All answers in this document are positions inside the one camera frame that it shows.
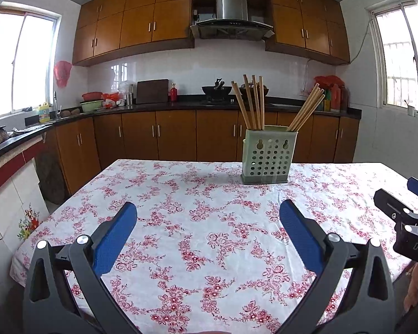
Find lidded metal pot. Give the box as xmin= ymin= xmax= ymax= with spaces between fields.
xmin=239 ymin=82 xmax=269 ymax=100

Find condiment bottles cluster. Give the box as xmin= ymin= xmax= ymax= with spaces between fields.
xmin=314 ymin=75 xmax=349 ymax=112

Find red plastic bag on wall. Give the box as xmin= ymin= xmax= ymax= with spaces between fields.
xmin=53 ymin=60 xmax=72 ymax=88

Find yellow dish soap bottle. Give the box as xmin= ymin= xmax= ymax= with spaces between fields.
xmin=37 ymin=102 xmax=51 ymax=124

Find wooden kitchen cabinets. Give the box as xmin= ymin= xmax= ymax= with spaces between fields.
xmin=72 ymin=0 xmax=350 ymax=67
xmin=44 ymin=109 xmax=360 ymax=195

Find black kitchen countertop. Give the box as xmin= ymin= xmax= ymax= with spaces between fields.
xmin=0 ymin=94 xmax=363 ymax=157

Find small red bottle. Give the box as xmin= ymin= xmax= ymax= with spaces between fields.
xmin=170 ymin=83 xmax=178 ymax=102

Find left kitchen window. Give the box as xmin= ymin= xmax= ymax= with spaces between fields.
xmin=0 ymin=5 xmax=59 ymax=117

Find green perforated utensil holder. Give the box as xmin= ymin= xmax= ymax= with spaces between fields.
xmin=241 ymin=125 xmax=298 ymax=185

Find right human hand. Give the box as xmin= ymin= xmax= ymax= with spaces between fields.
xmin=403 ymin=262 xmax=418 ymax=312

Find floral white tablecloth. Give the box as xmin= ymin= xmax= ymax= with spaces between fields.
xmin=10 ymin=160 xmax=418 ymax=333

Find kitchen window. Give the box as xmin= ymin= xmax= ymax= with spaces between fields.
xmin=369 ymin=0 xmax=418 ymax=116
xmin=0 ymin=5 xmax=59 ymax=117

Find lower wooden kitchen cabinets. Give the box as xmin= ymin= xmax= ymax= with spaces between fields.
xmin=44 ymin=109 xmax=360 ymax=195

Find green and red basins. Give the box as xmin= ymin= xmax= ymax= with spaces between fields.
xmin=80 ymin=92 xmax=103 ymax=112

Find dark wooden cutting board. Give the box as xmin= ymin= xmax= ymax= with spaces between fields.
xmin=136 ymin=79 xmax=169 ymax=104

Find black wok on stove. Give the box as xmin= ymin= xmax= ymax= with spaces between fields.
xmin=201 ymin=78 xmax=232 ymax=103

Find right kitchen window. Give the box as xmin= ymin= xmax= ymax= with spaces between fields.
xmin=369 ymin=0 xmax=418 ymax=116

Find steel range hood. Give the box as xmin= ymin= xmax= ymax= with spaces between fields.
xmin=190 ymin=0 xmax=275 ymax=41

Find upper wooden kitchen cabinets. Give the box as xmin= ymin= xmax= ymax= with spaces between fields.
xmin=72 ymin=0 xmax=350 ymax=67

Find bamboo chopstick in holder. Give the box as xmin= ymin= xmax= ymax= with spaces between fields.
xmin=243 ymin=74 xmax=257 ymax=131

